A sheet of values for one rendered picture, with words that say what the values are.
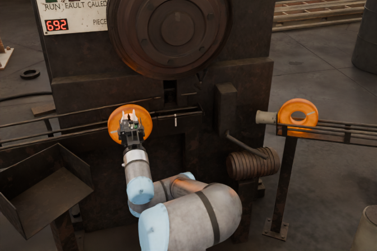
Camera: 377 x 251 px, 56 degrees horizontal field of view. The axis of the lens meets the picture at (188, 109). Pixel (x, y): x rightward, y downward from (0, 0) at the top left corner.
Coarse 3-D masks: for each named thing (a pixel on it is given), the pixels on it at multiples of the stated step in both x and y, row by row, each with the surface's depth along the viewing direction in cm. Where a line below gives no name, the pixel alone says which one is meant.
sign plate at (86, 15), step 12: (36, 0) 127; (60, 0) 129; (84, 0) 131; (96, 0) 132; (48, 12) 130; (60, 12) 131; (72, 12) 132; (84, 12) 133; (96, 12) 134; (48, 24) 132; (60, 24) 133; (72, 24) 134; (84, 24) 135; (96, 24) 136
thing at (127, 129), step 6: (126, 120) 114; (132, 120) 115; (120, 126) 112; (126, 126) 112; (132, 126) 114; (138, 126) 115; (126, 132) 112; (132, 132) 111; (138, 132) 112; (126, 138) 113; (132, 138) 109; (138, 138) 109; (126, 144) 115; (132, 144) 107; (138, 144) 107; (126, 150) 108; (144, 150) 110
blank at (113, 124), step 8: (128, 104) 125; (120, 112) 122; (128, 112) 123; (136, 112) 124; (144, 112) 125; (112, 120) 123; (144, 120) 126; (112, 128) 125; (144, 128) 128; (112, 136) 126
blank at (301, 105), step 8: (288, 104) 147; (296, 104) 146; (304, 104) 145; (312, 104) 146; (280, 112) 150; (288, 112) 149; (304, 112) 147; (312, 112) 146; (280, 120) 152; (288, 120) 151; (304, 120) 150; (312, 120) 147; (304, 128) 150
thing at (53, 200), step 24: (24, 168) 125; (48, 168) 133; (72, 168) 132; (0, 192) 110; (24, 192) 128; (48, 192) 127; (72, 192) 126; (24, 216) 118; (48, 216) 118; (72, 240) 137
